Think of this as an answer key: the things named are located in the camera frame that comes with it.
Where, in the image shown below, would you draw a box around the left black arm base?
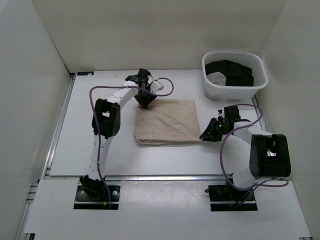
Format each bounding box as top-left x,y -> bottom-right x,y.
73,184 -> 121,211

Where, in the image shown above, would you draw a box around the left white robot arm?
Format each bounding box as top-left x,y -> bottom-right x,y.
79,68 -> 163,201

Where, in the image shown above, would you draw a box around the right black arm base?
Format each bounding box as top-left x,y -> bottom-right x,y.
204,185 -> 258,212

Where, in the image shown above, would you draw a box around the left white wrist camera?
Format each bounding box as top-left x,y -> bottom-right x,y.
149,80 -> 164,94

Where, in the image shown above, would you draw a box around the beige trousers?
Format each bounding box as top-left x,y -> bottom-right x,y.
133,99 -> 201,146

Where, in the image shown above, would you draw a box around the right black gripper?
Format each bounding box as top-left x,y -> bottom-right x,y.
199,117 -> 230,143

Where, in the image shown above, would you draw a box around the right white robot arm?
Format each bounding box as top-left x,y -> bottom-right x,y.
199,104 -> 292,200

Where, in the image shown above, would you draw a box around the white plastic basket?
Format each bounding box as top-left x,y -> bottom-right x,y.
202,50 -> 269,101

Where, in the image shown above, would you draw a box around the small blue label sticker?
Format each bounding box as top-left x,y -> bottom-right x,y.
76,71 -> 94,76

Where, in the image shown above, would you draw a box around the black trousers in basket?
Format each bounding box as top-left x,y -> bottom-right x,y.
204,60 -> 255,87

